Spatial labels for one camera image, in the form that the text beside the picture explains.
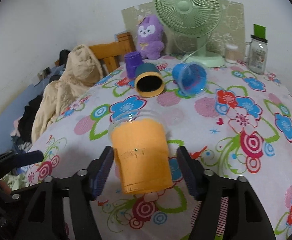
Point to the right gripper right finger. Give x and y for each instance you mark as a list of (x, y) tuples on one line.
[(202, 185)]

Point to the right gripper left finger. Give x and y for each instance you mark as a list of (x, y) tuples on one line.
[(85, 187)]

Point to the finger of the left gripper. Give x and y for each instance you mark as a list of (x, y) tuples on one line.
[(28, 158)]

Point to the orange plastic cup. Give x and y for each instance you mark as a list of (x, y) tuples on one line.
[(138, 138)]

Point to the blue plastic cup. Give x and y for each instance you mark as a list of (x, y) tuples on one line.
[(191, 78)]

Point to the teal yellow-rimmed cup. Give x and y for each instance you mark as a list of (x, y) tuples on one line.
[(148, 82)]

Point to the purple plastic cup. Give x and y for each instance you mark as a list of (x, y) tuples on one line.
[(132, 61)]

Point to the pile of dark clothes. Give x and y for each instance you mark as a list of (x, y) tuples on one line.
[(21, 135)]

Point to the beige padded jacket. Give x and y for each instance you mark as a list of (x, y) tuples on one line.
[(83, 70)]

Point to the cotton swab container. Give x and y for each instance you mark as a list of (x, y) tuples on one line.
[(231, 53)]

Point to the wooden chair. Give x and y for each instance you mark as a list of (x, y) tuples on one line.
[(107, 55)]

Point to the glass mason jar mug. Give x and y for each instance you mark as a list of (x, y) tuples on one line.
[(257, 50)]

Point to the purple plush toy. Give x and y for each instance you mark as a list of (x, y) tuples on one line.
[(149, 38)]

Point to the green desk fan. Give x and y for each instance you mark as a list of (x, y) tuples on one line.
[(195, 19)]

